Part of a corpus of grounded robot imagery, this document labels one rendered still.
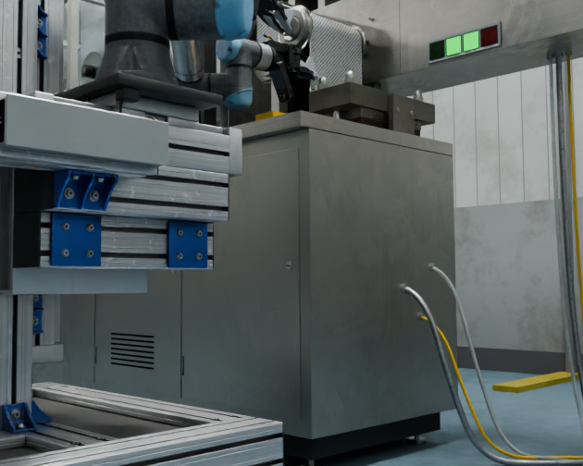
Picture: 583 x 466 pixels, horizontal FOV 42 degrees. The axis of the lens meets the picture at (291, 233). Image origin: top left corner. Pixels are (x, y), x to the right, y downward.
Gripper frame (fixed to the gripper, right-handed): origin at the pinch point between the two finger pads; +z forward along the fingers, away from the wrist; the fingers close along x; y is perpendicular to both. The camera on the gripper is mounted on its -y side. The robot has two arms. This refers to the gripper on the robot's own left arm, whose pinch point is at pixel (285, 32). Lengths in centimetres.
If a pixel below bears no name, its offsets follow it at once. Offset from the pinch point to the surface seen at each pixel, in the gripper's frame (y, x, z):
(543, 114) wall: 146, 26, 156
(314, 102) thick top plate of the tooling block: -17.7, -11.7, 14.9
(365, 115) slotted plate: -16.7, -24.5, 23.6
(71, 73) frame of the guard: -9, 97, -17
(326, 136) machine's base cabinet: -40, -32, 12
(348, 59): 10.3, -5.8, 20.0
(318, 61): -0.9, -5.8, 11.8
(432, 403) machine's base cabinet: -67, -32, 91
